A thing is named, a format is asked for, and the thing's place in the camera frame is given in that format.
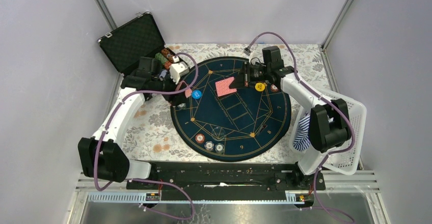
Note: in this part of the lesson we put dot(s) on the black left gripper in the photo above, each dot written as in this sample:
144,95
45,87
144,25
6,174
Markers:
178,94

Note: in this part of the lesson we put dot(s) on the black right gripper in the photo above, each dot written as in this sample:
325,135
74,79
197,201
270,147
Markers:
243,79

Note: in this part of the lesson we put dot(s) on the yellow big blind button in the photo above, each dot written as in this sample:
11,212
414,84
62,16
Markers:
260,87

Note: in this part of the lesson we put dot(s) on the red chip stack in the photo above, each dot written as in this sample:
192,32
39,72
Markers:
200,138
274,88

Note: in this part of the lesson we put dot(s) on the red backed playing card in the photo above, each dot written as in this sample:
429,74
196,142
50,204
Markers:
222,87

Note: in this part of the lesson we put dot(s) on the red chip stack bottom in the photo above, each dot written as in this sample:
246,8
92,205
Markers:
200,138

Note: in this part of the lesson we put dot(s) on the blue yellow chip stack bottom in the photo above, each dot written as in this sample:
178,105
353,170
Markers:
219,148

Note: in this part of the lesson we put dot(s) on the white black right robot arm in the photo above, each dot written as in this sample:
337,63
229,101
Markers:
329,125

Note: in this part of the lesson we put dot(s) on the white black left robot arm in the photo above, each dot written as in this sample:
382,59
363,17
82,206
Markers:
101,155

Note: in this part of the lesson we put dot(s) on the green chip row in case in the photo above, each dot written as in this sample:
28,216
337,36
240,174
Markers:
160,57

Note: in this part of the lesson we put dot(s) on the brown chip row in case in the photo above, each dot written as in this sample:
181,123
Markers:
169,55

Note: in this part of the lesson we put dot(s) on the blue small blind button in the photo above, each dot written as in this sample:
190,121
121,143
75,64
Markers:
196,94

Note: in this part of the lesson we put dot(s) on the black aluminium chip case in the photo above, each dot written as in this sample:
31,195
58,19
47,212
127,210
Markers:
131,48

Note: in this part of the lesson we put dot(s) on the round dark blue poker mat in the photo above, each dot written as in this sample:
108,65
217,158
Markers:
254,121

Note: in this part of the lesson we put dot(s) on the floral patterned tablecloth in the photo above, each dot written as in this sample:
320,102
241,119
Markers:
151,135

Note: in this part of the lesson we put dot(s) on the clear dealer button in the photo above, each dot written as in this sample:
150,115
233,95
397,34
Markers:
218,134

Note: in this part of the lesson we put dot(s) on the blue white striped cloth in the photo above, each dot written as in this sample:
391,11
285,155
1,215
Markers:
301,140

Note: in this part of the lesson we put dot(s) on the white plastic laundry basket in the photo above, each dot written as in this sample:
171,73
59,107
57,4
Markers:
347,160

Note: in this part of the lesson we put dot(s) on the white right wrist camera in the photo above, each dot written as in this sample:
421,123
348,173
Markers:
251,55

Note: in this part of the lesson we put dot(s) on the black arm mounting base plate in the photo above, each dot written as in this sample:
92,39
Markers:
204,181

